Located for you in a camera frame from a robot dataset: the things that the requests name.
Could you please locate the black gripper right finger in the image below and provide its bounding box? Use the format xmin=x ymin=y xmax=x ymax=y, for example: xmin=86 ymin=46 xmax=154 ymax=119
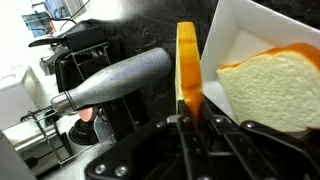
xmin=199 ymin=98 xmax=320 ymax=180

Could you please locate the white rectangular plate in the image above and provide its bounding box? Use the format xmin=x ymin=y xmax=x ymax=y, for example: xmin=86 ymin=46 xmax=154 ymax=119
xmin=199 ymin=0 xmax=320 ymax=135

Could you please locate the bread slice with orange crust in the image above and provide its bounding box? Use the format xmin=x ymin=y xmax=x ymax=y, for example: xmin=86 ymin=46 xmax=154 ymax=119
xmin=175 ymin=21 xmax=205 ymax=127

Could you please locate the blue crate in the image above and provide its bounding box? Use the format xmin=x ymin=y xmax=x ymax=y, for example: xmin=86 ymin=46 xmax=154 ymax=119
xmin=21 ymin=11 xmax=57 ymax=38

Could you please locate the pink round item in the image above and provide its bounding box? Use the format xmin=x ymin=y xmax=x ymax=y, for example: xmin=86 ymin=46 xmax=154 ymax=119
xmin=77 ymin=106 xmax=98 ymax=123

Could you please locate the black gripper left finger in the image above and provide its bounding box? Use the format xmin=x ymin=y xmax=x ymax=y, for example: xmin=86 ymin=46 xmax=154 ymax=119
xmin=84 ymin=99 xmax=214 ymax=180

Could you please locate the black wire dish rack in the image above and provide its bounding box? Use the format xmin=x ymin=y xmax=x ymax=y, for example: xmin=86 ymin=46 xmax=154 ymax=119
xmin=19 ymin=19 xmax=152 ymax=168

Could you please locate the bread slice with pale face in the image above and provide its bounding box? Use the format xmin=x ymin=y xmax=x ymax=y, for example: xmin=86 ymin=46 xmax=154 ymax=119
xmin=216 ymin=42 xmax=320 ymax=133

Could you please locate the black round lid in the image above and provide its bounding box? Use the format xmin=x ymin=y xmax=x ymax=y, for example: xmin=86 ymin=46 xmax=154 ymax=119
xmin=68 ymin=118 xmax=100 ymax=146

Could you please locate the white appliance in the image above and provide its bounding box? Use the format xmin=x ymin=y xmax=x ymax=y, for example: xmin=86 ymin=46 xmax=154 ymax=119
xmin=0 ymin=65 xmax=43 ymax=132

